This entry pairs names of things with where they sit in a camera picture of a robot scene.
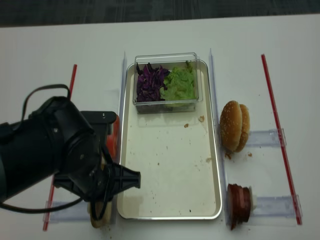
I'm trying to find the white patty pusher block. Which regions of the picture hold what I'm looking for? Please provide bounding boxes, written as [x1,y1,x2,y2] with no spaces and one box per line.
[248,186,258,212]

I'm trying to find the white metal serving tray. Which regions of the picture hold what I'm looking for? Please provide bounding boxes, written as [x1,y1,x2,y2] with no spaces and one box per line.
[117,61,222,220]

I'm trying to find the bottom bun, inner left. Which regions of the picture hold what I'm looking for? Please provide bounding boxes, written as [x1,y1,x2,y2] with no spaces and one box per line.
[87,162,113,229]

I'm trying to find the clear bun pusher track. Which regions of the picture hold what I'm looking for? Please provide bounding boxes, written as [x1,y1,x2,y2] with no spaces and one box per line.
[246,128,287,148]

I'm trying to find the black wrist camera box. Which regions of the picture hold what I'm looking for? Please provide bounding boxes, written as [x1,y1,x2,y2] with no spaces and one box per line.
[80,110,119,136]

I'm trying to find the clear left bun track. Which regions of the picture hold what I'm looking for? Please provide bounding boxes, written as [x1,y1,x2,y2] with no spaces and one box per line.
[43,201,90,223]

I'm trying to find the left red rail strip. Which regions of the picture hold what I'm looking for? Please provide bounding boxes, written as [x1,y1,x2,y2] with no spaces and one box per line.
[42,64,78,232]

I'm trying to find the purple cabbage shreds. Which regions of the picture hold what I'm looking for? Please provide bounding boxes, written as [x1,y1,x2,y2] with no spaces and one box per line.
[136,63,171,102]

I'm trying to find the red tomato slices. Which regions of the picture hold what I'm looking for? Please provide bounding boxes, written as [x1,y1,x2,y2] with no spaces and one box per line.
[105,115,120,161]

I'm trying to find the red rail strip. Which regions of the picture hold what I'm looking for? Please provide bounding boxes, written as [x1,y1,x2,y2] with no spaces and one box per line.
[260,54,303,226]
[42,64,78,232]

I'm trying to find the green lettuce leaves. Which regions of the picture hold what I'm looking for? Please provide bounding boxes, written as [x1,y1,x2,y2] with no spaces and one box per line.
[161,61,196,101]

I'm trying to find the sesame bun,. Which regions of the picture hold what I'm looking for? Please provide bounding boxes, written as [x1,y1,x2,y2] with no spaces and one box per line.
[235,104,251,152]
[219,100,243,152]

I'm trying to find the right red rail strip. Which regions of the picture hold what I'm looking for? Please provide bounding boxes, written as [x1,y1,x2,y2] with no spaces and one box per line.
[260,54,303,226]

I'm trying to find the clear plastic salad container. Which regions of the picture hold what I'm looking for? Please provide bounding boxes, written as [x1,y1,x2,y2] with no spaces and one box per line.
[132,52,203,114]

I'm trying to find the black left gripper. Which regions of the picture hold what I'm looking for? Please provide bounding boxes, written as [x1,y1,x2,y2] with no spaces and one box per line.
[53,145,140,202]

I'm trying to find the left long clear divider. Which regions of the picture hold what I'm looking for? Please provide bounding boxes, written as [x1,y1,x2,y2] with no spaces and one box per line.
[109,51,128,225]

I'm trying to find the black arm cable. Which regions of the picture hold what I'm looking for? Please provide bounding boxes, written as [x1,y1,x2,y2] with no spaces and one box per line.
[0,83,113,221]

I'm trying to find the clear patty pusher track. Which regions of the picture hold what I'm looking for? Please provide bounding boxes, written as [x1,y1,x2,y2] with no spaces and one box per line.
[251,195,303,218]

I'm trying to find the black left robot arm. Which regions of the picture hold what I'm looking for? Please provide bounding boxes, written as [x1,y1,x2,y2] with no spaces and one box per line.
[0,96,141,202]

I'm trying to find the brown meat patties stack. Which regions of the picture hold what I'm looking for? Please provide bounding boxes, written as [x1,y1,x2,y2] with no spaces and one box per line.
[227,184,252,230]

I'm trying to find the sesame top bun, inner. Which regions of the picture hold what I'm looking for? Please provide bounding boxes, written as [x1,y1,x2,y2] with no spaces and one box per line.
[235,104,251,152]

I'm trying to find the sesame top bun, outer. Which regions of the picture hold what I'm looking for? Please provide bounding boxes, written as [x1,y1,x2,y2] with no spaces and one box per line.
[219,100,243,152]

